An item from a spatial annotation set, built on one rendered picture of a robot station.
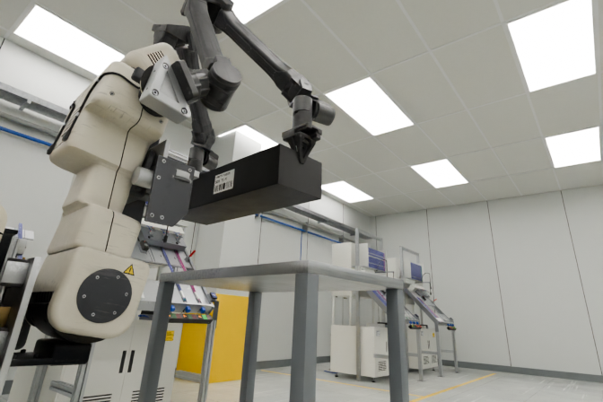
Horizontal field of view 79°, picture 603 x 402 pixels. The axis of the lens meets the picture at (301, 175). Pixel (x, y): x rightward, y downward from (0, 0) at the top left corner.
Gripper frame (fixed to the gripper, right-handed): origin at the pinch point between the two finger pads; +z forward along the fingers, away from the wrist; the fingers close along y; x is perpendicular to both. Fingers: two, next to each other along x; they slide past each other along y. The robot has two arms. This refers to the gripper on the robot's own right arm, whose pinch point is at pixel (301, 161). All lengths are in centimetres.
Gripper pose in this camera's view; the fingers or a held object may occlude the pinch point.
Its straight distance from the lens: 101.2
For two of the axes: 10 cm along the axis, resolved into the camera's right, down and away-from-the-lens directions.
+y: -7.4, 2.2, 6.4
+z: -0.3, 9.3, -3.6
